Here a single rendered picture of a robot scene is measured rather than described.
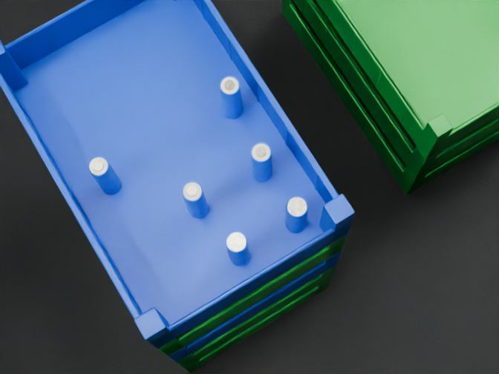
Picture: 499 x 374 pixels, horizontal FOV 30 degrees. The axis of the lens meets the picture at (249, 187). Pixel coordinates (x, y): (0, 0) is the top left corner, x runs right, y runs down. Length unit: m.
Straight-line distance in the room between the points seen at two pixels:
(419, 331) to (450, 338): 0.04
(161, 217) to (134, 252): 0.04
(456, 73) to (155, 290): 0.44
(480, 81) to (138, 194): 0.42
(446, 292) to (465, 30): 0.32
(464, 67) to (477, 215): 0.21
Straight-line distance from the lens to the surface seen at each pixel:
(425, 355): 1.16
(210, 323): 0.87
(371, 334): 1.16
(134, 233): 0.85
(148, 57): 0.90
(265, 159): 0.79
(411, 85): 1.06
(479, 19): 1.11
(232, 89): 0.81
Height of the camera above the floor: 1.15
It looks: 75 degrees down
